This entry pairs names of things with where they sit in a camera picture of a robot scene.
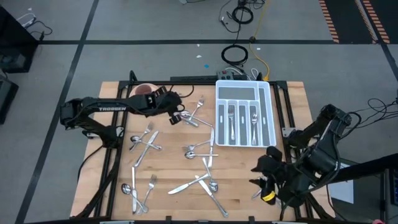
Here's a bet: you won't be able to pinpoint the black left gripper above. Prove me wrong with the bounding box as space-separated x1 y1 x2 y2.
155 90 187 126

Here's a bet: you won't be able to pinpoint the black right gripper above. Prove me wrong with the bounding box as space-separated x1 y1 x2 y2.
250 146 289 207

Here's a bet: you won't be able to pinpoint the silver forks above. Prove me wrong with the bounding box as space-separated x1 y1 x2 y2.
179 110 214 128

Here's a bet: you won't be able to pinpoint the silver fork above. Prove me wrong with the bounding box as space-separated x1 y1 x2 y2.
182 139 212 153
136 174 158 215
228 105 236 141
129 123 154 152
185 95 206 124

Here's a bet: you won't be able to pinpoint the silver spoon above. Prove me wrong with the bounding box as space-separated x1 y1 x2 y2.
130 135 163 151
251 111 259 146
121 183 149 213
201 157 219 193
184 151 220 161

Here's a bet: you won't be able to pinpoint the white plastic cutlery tray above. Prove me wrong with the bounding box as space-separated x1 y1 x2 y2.
215 79 277 148

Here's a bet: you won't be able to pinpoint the grey power strip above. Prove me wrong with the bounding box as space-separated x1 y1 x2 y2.
216 70 234 82

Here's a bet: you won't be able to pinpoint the white paper sheet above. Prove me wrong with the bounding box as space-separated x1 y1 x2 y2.
328 163 355 205

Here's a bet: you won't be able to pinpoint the black desk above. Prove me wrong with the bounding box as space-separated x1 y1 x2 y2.
325 152 398 185

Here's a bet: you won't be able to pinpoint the dark monitor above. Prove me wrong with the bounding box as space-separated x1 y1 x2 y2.
388 169 398 206

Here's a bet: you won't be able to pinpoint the black floor box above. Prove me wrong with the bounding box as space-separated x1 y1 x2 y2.
0 77 19 125

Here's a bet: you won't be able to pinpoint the black cabinet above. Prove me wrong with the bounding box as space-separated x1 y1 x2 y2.
0 6 40 74

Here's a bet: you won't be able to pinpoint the large coiled black cable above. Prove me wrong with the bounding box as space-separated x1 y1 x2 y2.
221 44 249 66

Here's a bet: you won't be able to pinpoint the yellow floor cable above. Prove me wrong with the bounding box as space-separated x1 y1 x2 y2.
248 0 271 82

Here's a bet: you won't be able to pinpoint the small coiled black cable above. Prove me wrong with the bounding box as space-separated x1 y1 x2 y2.
231 5 254 25

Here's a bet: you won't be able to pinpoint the white cable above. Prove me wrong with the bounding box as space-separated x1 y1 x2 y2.
16 12 37 27

